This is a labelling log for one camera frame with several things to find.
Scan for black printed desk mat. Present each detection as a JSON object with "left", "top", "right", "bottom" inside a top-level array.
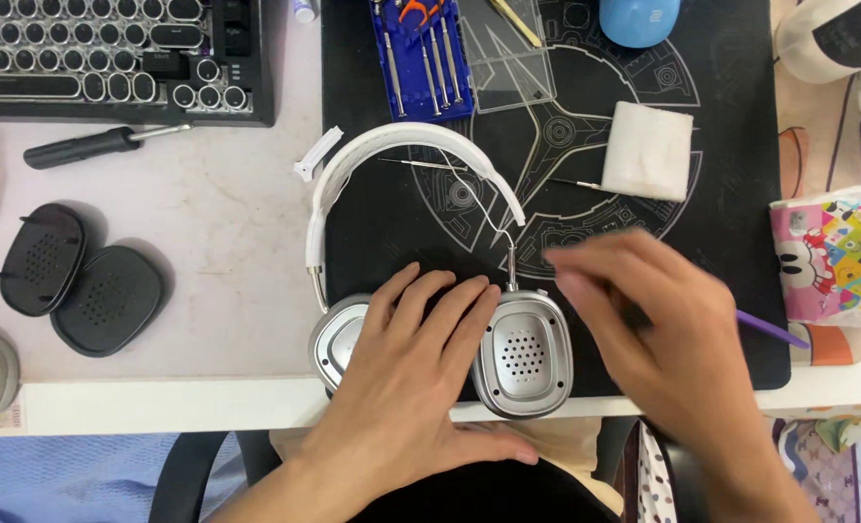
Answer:
[{"left": 320, "top": 0, "right": 793, "bottom": 402}]

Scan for thin loose metal screwdriver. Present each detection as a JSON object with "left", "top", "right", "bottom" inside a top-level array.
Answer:
[
  {"left": 549, "top": 176, "right": 607, "bottom": 192},
  {"left": 377, "top": 157, "right": 469, "bottom": 174}
]

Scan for black-handled screwdriver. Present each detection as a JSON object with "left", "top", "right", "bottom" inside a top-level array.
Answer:
[{"left": 23, "top": 123, "right": 194, "bottom": 171}]

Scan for person's black shirt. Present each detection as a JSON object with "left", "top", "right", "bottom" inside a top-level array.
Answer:
[{"left": 343, "top": 459, "right": 623, "bottom": 523}]

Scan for blue screwdriver set case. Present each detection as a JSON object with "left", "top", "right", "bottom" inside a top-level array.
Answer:
[{"left": 368, "top": 0, "right": 475, "bottom": 123}]

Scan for colourful cartoon tissue pack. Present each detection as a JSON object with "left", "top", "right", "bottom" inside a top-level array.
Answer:
[{"left": 769, "top": 182, "right": 861, "bottom": 328}]

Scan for clear plastic case lid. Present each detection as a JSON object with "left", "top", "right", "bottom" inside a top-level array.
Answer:
[{"left": 458, "top": 0, "right": 557, "bottom": 114}]

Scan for white and silver headphones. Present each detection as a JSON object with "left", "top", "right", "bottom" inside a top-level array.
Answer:
[{"left": 305, "top": 121, "right": 575, "bottom": 421}]

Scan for person's left hand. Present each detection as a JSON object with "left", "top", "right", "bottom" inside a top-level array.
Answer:
[{"left": 296, "top": 263, "right": 542, "bottom": 482}]

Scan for black round-key keyboard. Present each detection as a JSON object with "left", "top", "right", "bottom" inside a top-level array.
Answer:
[{"left": 0, "top": 0, "right": 276, "bottom": 129}]

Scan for thin precision screwdriver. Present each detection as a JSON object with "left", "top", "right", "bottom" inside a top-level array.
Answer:
[
  {"left": 429, "top": 20, "right": 452, "bottom": 111},
  {"left": 419, "top": 42, "right": 443, "bottom": 117},
  {"left": 382, "top": 32, "right": 408, "bottom": 119},
  {"left": 439, "top": 16, "right": 465, "bottom": 104}
]

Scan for black ear cushion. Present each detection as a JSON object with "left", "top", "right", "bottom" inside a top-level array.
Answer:
[
  {"left": 0, "top": 202, "right": 87, "bottom": 318},
  {"left": 50, "top": 245, "right": 167, "bottom": 359}
]

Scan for dark thin cable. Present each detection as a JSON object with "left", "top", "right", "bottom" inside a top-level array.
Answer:
[{"left": 825, "top": 73, "right": 861, "bottom": 191}]

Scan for light blue computer mouse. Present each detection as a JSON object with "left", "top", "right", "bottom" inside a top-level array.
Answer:
[{"left": 598, "top": 0, "right": 682, "bottom": 49}]

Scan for person's right hand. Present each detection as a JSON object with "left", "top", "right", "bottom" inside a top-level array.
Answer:
[{"left": 543, "top": 228, "right": 759, "bottom": 453}]

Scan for blue cloth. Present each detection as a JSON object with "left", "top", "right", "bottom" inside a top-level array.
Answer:
[{"left": 0, "top": 433, "right": 186, "bottom": 523}]

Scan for purple plastic pry tool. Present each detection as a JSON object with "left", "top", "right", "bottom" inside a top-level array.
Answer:
[{"left": 735, "top": 308, "right": 813, "bottom": 351}]

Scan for yellow tweezers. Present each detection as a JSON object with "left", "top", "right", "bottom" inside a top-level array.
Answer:
[{"left": 488, "top": 0, "right": 544, "bottom": 49}]

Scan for white plastic bottle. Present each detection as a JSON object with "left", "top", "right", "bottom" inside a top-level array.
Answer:
[{"left": 774, "top": 0, "right": 861, "bottom": 85}]

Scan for orange-handled tool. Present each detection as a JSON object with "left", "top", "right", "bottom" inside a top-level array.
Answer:
[{"left": 398, "top": 0, "right": 447, "bottom": 28}]

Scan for white folded cloth pad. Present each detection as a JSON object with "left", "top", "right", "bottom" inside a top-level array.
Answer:
[{"left": 600, "top": 101, "right": 695, "bottom": 203}]

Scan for small white plastic strip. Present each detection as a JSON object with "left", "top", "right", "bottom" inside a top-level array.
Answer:
[{"left": 293, "top": 126, "right": 346, "bottom": 183}]

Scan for patterned bag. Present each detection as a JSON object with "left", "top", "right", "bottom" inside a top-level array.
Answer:
[{"left": 770, "top": 415, "right": 861, "bottom": 523}]

